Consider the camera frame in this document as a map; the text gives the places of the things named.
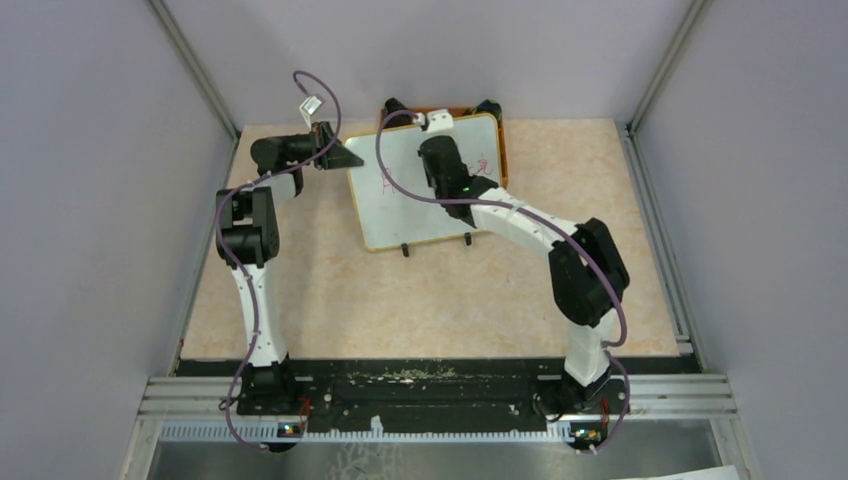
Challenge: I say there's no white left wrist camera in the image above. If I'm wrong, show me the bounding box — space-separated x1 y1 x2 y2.
298 95 324 128

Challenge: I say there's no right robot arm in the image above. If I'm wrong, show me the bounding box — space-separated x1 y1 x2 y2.
418 135 630 413

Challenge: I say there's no dark object in tray right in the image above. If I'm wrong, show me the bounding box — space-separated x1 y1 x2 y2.
473 99 502 121

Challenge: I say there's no white whiteboard with yellow frame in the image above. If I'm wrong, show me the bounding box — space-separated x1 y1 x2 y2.
344 113 505 251

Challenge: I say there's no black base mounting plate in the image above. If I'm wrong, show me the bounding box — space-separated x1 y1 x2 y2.
176 358 628 438

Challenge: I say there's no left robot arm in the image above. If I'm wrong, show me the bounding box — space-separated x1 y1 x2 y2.
215 121 364 414

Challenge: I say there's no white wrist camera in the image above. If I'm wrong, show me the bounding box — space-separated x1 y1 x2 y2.
298 95 324 128
412 109 455 135

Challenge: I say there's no white slotted cable duct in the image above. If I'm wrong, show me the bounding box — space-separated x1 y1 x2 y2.
159 421 575 444

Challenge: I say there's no aluminium frame rail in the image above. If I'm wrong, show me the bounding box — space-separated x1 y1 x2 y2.
138 374 738 420

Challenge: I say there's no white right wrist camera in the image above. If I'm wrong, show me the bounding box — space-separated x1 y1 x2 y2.
412 109 455 135

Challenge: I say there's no black object in tray left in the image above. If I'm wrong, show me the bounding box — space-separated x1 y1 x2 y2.
382 97 412 128

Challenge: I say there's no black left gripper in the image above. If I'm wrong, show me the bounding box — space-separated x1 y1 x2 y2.
281 121 365 170

